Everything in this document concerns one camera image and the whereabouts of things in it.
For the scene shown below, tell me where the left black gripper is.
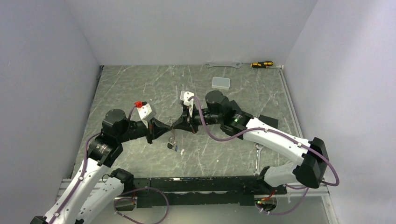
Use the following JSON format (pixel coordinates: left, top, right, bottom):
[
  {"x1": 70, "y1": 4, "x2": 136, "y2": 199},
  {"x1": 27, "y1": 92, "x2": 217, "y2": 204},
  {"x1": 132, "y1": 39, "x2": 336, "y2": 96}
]
[{"x1": 117, "y1": 116, "x2": 172, "y2": 144}]

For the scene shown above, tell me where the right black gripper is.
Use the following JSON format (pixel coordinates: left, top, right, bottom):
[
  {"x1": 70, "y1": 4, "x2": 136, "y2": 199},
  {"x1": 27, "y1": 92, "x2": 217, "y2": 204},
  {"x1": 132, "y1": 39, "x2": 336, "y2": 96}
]
[{"x1": 173, "y1": 104, "x2": 222, "y2": 134}]

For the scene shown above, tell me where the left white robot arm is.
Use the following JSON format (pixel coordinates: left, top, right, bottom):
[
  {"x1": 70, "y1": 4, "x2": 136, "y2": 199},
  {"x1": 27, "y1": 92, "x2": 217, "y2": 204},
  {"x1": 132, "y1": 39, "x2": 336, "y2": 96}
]
[{"x1": 31, "y1": 106, "x2": 171, "y2": 224}]

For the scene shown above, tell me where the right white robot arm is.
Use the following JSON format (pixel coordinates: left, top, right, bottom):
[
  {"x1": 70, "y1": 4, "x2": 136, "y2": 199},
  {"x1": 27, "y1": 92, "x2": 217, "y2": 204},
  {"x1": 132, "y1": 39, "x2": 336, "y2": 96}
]
[{"x1": 172, "y1": 91, "x2": 329, "y2": 194}]

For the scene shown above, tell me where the grey plastic box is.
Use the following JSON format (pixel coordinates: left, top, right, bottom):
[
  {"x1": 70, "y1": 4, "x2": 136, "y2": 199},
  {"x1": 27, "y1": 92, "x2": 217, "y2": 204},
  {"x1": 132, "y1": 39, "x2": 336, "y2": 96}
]
[{"x1": 212, "y1": 77, "x2": 231, "y2": 90}]

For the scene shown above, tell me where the silver open-end wrench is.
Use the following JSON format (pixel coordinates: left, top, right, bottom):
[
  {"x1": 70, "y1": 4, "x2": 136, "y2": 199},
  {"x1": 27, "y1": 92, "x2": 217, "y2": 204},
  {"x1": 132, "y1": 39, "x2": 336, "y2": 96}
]
[{"x1": 205, "y1": 63, "x2": 242, "y2": 69}]

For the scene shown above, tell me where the black rectangular device box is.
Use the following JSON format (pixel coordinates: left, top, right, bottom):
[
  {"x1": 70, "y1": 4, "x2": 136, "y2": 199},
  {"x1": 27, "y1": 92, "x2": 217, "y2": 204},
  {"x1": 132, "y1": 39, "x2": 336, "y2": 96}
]
[{"x1": 258, "y1": 115, "x2": 279, "y2": 129}]

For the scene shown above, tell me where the yellow black screwdriver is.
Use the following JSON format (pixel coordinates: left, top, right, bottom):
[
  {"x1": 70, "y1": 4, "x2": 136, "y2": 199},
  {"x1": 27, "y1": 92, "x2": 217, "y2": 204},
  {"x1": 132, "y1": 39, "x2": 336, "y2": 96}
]
[{"x1": 243, "y1": 61, "x2": 274, "y2": 69}]

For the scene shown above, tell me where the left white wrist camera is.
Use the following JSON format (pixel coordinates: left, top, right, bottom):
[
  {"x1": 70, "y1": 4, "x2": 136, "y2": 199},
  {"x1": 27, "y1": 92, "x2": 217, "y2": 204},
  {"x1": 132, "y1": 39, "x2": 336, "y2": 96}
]
[{"x1": 134, "y1": 101, "x2": 156, "y2": 121}]

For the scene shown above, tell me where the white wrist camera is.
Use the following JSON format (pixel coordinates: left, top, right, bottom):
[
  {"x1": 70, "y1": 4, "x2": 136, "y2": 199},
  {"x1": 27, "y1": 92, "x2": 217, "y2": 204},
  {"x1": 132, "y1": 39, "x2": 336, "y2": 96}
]
[
  {"x1": 134, "y1": 101, "x2": 156, "y2": 121},
  {"x1": 180, "y1": 91, "x2": 195, "y2": 117}
]

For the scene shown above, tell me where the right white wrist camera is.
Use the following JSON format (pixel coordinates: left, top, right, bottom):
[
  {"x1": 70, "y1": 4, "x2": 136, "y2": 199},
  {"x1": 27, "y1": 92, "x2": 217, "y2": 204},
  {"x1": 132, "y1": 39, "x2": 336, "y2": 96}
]
[{"x1": 180, "y1": 91, "x2": 195, "y2": 117}]

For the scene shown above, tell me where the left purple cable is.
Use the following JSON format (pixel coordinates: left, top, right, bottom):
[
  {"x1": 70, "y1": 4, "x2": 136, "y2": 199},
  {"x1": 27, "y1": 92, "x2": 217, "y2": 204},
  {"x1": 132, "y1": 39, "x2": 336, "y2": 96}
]
[{"x1": 48, "y1": 105, "x2": 138, "y2": 224}]

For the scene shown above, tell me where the purple cable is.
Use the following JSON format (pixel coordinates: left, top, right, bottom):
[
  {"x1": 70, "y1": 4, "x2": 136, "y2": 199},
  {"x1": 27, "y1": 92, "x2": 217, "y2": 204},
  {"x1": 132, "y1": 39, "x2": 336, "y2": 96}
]
[
  {"x1": 187, "y1": 96, "x2": 340, "y2": 217},
  {"x1": 48, "y1": 105, "x2": 138, "y2": 224}
]

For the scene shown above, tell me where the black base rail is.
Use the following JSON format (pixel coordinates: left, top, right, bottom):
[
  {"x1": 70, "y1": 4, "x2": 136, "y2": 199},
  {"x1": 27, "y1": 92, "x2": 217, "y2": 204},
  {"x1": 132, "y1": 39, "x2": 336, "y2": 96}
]
[{"x1": 131, "y1": 175, "x2": 287, "y2": 208}]

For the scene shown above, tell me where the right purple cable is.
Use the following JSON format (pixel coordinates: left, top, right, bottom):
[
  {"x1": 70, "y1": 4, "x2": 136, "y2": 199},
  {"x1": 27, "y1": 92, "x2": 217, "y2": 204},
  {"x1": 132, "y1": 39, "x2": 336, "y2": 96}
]
[{"x1": 187, "y1": 96, "x2": 340, "y2": 217}]

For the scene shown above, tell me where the aluminium frame rail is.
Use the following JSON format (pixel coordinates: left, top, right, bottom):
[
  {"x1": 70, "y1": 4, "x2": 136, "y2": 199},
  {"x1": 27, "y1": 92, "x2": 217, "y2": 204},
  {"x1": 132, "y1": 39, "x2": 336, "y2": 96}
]
[{"x1": 278, "y1": 68, "x2": 341, "y2": 224}]

